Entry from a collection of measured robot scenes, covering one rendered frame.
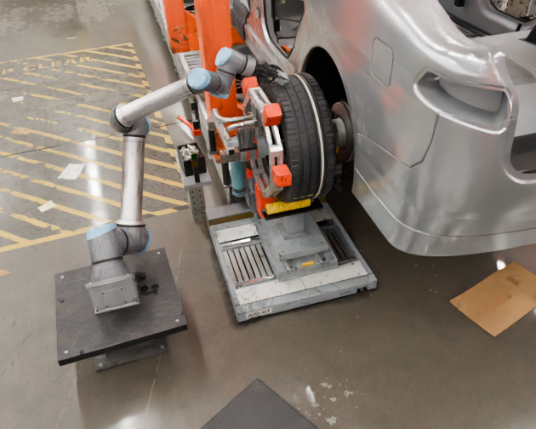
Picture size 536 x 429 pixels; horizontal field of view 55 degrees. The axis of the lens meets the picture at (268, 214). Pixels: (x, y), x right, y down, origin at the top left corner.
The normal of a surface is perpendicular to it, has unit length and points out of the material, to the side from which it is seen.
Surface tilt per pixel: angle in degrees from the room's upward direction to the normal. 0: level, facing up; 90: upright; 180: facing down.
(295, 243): 0
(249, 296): 0
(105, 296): 90
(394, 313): 0
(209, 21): 90
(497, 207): 102
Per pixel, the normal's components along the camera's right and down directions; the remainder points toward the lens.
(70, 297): -0.04, -0.79
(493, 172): -0.04, 0.61
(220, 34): 0.28, 0.59
